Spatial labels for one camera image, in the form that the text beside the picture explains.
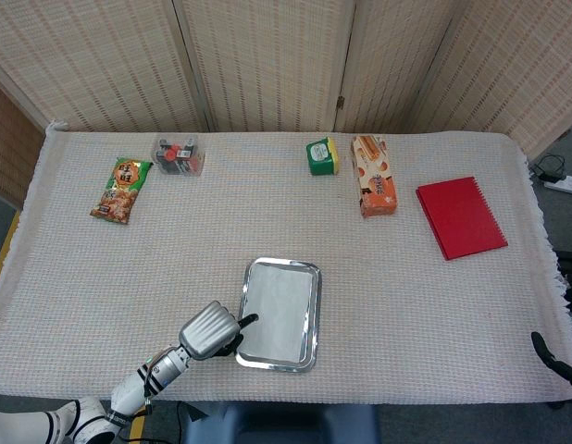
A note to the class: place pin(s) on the white woven tablecloth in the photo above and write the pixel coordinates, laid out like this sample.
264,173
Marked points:
277,217

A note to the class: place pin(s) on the beige woven folding screen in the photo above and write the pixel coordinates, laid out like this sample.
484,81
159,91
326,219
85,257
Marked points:
267,60

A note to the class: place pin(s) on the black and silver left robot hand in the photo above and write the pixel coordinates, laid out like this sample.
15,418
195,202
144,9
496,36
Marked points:
207,333

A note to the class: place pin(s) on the red spiral notebook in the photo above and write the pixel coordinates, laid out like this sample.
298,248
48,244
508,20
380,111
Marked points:
462,217

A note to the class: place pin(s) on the brass screen hinge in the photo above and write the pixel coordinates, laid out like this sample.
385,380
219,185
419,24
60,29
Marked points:
340,102

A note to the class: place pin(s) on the white paper sheet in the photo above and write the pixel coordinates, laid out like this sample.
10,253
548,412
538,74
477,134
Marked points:
281,310

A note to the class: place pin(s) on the brown woven panel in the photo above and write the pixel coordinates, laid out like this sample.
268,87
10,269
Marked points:
13,148

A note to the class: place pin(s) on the white power strip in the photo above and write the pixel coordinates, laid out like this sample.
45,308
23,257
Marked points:
566,185

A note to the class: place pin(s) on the green and orange snack bag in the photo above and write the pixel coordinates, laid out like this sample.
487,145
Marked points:
120,192

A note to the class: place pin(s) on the clear plastic box of batteries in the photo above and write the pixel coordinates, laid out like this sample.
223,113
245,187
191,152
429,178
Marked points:
178,156

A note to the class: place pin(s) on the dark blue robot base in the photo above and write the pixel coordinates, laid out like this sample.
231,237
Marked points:
277,423

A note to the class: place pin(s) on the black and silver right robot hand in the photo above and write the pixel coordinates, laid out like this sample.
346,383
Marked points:
563,370

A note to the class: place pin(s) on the shiny metal tray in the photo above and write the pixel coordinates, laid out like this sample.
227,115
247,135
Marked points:
316,314

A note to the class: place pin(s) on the green and yellow box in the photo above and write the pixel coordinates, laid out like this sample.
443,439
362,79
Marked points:
320,157

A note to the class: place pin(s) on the orange biscuit box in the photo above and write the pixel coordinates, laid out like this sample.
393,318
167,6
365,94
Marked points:
376,180

